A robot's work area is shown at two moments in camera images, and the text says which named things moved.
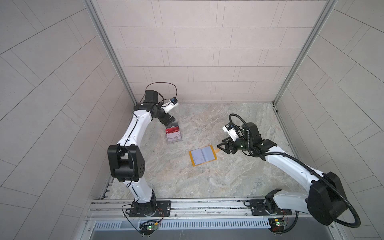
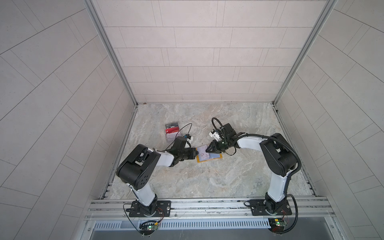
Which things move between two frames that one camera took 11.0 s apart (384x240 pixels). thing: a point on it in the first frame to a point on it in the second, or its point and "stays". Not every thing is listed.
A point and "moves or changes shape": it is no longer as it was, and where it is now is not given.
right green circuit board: (276, 225) stays
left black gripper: (168, 120) to (191, 151)
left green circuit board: (147, 228) stays
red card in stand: (172, 129) stays
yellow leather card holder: (202, 155) moves or changes shape
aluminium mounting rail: (188, 209) stays
